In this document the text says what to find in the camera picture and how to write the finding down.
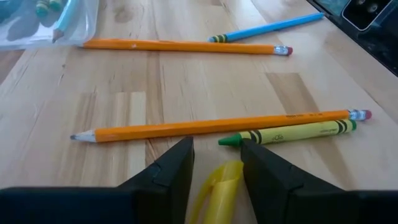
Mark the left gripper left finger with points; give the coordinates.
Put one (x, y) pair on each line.
(124, 205)

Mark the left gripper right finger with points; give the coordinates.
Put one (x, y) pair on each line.
(295, 202)

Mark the green crayon yellow-green label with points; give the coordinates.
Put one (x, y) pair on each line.
(295, 132)

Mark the yellow highlighter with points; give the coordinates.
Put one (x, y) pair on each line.
(224, 193)

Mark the orange pencil red eraser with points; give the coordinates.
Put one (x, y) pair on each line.
(202, 126)
(186, 46)

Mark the blue pencil green ferrule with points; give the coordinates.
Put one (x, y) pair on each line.
(273, 27)

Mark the clear plastic supply box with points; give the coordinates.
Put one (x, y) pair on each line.
(18, 40)

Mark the black equipment top right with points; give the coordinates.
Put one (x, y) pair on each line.
(382, 53)

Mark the light blue pencil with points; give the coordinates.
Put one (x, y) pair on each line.
(63, 21)

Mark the teal pencil banded end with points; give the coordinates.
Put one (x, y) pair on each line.
(42, 7)

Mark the black depth camera module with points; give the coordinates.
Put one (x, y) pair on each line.
(363, 12)

